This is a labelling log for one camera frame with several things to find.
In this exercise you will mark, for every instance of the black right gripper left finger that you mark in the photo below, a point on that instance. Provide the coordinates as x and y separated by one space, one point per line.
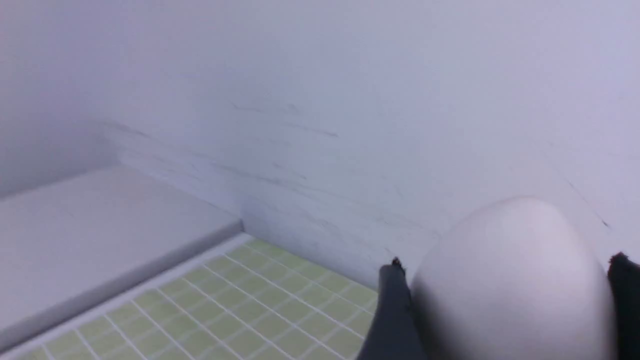
393 334

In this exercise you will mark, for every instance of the white side table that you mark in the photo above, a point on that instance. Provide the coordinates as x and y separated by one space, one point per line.
74 244

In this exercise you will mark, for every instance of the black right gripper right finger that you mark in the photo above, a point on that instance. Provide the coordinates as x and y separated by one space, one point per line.
624 279

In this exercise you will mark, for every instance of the white toy radish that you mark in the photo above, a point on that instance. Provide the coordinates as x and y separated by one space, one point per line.
514 281

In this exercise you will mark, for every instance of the green checkered tablecloth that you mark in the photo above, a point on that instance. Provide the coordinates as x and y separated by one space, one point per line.
248 301

